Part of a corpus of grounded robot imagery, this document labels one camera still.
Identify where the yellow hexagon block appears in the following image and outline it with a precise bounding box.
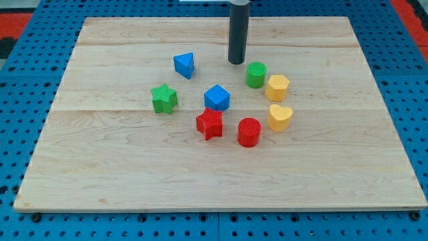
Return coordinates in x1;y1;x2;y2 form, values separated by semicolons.
265;75;290;102

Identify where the red star block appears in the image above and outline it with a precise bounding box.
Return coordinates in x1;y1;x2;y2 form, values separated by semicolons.
196;107;223;141

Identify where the blue cube block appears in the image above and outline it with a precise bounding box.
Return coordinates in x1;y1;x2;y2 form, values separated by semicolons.
204;84;230;111

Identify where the red cylinder block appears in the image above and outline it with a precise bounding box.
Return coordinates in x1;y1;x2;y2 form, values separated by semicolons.
237;117;261;147

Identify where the green star block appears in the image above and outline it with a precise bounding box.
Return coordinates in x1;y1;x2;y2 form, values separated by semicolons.
150;84;178;114

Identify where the wooden board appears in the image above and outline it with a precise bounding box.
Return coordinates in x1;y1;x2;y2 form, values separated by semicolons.
13;17;427;213

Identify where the blue triangle block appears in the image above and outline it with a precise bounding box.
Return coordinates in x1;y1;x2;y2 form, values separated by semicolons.
173;52;195;80

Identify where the yellow heart block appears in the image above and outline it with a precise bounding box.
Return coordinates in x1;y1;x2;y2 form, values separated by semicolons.
267;104;294;133

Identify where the green cylinder block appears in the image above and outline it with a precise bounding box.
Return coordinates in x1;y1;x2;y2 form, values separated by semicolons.
245;62;267;88

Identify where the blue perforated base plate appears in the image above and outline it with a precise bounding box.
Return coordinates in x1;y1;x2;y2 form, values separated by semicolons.
1;0;427;240

